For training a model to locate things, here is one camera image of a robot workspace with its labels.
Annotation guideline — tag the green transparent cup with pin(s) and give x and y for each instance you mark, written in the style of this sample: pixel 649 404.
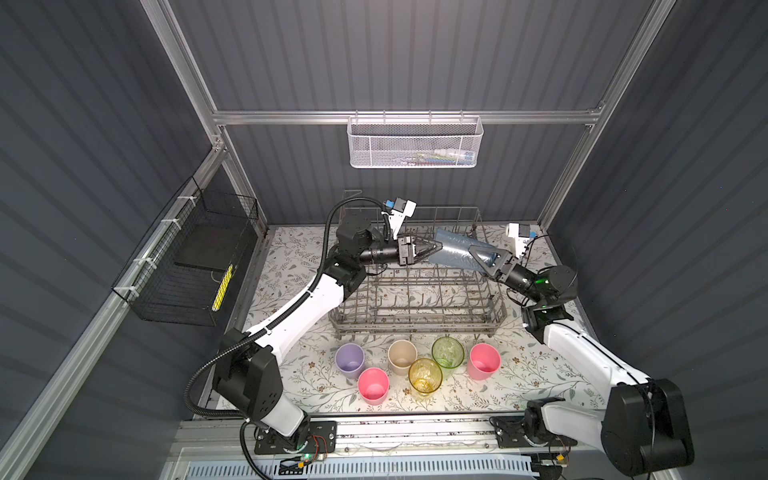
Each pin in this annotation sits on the green transparent cup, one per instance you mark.
pixel 448 352

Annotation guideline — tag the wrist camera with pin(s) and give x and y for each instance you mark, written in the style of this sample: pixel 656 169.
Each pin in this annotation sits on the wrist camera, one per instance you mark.
pixel 522 236
pixel 396 212

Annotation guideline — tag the pink cup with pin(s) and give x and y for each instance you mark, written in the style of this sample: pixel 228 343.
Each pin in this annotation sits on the pink cup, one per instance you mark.
pixel 484 360
pixel 373 385

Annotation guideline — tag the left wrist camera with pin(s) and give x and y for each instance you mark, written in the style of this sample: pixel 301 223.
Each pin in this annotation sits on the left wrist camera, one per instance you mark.
pixel 396 212

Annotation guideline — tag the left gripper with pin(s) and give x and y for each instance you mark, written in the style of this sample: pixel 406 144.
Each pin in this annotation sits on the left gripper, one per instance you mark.
pixel 405 252

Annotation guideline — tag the blue-grey transparent cup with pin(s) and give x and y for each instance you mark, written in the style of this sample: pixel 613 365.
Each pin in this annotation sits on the blue-grey transparent cup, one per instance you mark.
pixel 455 249

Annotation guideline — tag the yellow transparent cup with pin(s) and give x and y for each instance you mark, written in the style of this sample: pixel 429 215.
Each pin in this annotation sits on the yellow transparent cup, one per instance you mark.
pixel 425 376

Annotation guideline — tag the grey wire dish rack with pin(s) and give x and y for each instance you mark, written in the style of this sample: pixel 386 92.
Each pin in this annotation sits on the grey wire dish rack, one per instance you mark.
pixel 423 298

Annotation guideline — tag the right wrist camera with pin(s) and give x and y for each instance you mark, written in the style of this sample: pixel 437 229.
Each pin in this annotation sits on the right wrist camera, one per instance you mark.
pixel 522 236

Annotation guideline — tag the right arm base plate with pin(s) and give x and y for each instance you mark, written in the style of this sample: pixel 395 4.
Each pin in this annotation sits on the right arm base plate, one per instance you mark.
pixel 510 432

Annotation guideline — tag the yellow brush in basket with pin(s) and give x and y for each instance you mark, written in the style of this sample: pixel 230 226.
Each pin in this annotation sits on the yellow brush in basket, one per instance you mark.
pixel 222 289

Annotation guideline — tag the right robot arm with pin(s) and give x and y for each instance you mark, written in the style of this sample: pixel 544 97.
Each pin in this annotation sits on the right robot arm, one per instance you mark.
pixel 643 427

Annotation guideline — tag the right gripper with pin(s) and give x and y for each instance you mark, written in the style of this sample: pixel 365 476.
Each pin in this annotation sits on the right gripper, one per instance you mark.
pixel 492 268

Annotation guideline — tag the black wire wall basket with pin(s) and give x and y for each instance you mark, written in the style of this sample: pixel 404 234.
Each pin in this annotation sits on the black wire wall basket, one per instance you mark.
pixel 173 278

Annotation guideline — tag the purple cup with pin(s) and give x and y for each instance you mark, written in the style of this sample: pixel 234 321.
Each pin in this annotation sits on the purple cup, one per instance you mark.
pixel 350 360

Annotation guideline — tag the pink cup front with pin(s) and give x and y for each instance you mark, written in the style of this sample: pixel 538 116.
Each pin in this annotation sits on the pink cup front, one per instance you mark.
pixel 373 385

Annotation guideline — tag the white vented strip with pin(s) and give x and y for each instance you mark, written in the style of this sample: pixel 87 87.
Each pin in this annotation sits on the white vented strip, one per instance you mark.
pixel 409 467

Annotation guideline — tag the beige cup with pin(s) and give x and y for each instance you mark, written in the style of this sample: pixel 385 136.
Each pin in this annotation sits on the beige cup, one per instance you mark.
pixel 401 355

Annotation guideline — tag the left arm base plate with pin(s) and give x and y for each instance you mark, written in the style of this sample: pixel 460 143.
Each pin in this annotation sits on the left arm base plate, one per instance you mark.
pixel 312 437

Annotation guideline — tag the white mesh wall basket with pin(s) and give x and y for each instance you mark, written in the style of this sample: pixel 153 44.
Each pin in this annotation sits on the white mesh wall basket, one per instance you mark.
pixel 375 142

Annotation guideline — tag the items in white basket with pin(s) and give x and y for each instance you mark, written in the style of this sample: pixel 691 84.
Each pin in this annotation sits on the items in white basket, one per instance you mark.
pixel 440 157

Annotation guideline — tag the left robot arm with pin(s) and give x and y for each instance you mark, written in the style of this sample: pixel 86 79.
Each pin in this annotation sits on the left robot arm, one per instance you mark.
pixel 247 374

